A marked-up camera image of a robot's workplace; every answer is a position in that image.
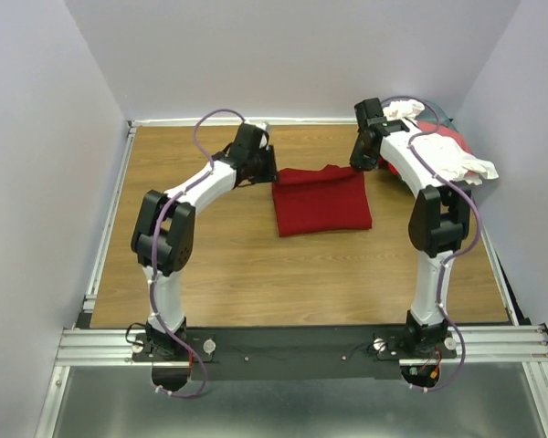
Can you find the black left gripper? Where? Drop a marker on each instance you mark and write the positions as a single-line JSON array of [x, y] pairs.
[[269, 174]]

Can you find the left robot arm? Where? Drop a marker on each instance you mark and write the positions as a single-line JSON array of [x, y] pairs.
[[164, 233]]

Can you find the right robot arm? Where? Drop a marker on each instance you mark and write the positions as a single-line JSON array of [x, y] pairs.
[[438, 225]]

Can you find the aluminium frame extrusion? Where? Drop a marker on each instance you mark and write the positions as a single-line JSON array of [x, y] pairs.
[[474, 344]]

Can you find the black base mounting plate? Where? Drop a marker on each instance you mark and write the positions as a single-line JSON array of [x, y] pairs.
[[180, 379]]

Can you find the white t shirt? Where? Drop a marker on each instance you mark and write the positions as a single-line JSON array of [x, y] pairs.
[[456, 155]]

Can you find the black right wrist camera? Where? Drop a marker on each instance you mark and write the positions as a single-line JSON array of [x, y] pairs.
[[368, 112]]

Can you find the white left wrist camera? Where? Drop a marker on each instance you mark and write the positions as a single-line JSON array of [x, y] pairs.
[[261, 124]]

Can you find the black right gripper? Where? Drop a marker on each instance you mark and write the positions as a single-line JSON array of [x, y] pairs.
[[355, 160]]

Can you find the dark red t shirt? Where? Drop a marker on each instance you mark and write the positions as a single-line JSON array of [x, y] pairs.
[[330, 199]]

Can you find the pink t shirt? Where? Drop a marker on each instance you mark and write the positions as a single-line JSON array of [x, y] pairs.
[[456, 139]]

